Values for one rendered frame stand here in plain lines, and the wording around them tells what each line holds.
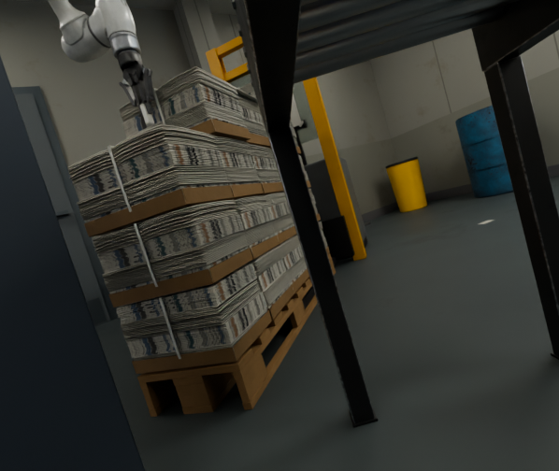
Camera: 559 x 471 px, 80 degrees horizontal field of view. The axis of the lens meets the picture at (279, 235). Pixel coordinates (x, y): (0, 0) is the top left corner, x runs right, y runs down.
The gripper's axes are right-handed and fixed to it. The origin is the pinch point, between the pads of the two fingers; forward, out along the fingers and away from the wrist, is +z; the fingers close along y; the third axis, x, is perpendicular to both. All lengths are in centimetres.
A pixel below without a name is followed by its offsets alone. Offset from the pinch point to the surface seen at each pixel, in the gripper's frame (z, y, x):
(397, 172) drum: 40, -76, -385
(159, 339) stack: 71, 6, 21
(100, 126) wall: -82, 170, -161
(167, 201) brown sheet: 33.1, -13.3, 21.8
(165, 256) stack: 48, -7, 22
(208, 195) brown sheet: 33.9, -18.7, 9.1
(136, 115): -5.1, 10.5, -7.7
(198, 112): 4.2, -15.8, -6.1
